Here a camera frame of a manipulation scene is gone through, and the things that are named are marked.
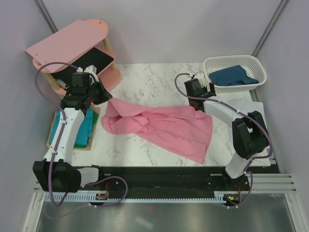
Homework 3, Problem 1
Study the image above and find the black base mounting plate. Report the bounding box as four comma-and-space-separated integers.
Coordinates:
52, 166, 281, 199

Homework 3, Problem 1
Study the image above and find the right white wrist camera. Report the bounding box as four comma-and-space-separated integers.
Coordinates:
192, 72, 208, 86

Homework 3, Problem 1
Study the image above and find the white folded cloth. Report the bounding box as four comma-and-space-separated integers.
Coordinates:
228, 99, 267, 126

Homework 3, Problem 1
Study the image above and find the pink tiered shelf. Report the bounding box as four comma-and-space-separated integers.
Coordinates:
26, 19, 121, 98

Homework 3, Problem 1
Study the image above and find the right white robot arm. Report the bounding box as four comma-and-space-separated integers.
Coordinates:
184, 78, 269, 190

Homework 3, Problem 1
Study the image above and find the blue t-shirt in basket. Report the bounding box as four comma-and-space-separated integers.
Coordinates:
209, 65, 259, 87

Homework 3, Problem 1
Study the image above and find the white slotted cable duct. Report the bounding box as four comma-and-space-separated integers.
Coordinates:
44, 192, 229, 203

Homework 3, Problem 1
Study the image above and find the white perforated plastic basket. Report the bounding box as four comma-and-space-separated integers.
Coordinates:
203, 55, 267, 93

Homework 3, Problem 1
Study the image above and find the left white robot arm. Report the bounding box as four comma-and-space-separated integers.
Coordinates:
33, 69, 112, 193

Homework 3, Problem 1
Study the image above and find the black tablet on shelf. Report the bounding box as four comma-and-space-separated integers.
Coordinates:
51, 47, 114, 90

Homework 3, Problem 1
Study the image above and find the wooden tray board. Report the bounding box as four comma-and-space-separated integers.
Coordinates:
46, 107, 100, 150

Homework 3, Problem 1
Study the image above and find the teal folded t-shirt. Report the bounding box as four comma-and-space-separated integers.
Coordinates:
48, 108, 98, 148

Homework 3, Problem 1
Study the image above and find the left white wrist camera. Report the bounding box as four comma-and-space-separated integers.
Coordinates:
77, 65, 98, 81

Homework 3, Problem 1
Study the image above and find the green folded t-shirt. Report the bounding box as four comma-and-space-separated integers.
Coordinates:
74, 112, 98, 148

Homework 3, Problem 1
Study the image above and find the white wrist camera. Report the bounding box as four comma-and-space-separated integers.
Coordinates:
192, 72, 208, 86
77, 65, 98, 81

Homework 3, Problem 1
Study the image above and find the pink t-shirt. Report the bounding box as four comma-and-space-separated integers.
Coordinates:
101, 98, 213, 164

